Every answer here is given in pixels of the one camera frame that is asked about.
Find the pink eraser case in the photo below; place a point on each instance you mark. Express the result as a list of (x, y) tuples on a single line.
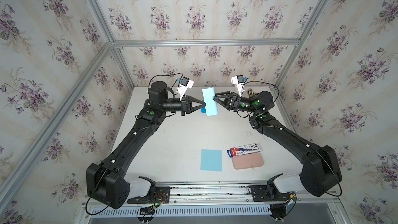
[(248, 161)]

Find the colored pencils bundle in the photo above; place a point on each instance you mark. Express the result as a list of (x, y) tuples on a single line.
[(251, 93)]

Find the light blue front paper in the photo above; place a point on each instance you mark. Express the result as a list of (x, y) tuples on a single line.
[(211, 160)]

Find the white vented cable duct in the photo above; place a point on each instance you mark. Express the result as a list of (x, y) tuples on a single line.
[(188, 211)]

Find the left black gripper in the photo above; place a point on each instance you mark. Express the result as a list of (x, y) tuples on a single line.
[(184, 106)]

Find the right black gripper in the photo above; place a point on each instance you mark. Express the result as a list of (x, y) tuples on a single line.
[(235, 103)]

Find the aluminium front rail frame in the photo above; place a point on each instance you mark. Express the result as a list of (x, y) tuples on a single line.
[(303, 208)]

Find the light blue paper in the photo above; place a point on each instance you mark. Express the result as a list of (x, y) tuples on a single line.
[(211, 106), (211, 160)]

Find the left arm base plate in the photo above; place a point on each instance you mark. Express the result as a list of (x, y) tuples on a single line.
[(157, 195)]

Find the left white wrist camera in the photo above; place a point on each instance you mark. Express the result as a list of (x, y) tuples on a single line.
[(184, 84)]

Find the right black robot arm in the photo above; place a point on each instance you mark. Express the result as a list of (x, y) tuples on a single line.
[(321, 170)]

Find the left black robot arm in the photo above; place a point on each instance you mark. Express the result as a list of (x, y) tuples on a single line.
[(105, 181)]

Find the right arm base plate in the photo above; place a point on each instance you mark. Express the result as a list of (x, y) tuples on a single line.
[(268, 193)]

